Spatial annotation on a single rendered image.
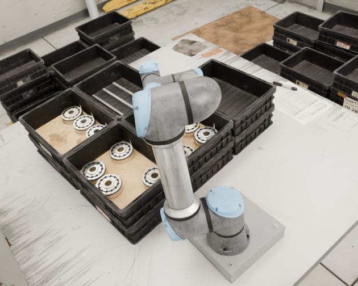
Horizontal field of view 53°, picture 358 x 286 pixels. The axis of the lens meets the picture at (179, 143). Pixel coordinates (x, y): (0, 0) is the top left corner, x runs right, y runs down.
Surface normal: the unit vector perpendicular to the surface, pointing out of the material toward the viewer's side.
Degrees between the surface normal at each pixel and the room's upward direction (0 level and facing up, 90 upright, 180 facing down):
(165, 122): 81
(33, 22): 90
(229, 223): 87
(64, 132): 0
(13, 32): 90
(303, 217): 0
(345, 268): 0
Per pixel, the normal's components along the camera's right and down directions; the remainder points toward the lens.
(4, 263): -0.12, -0.70
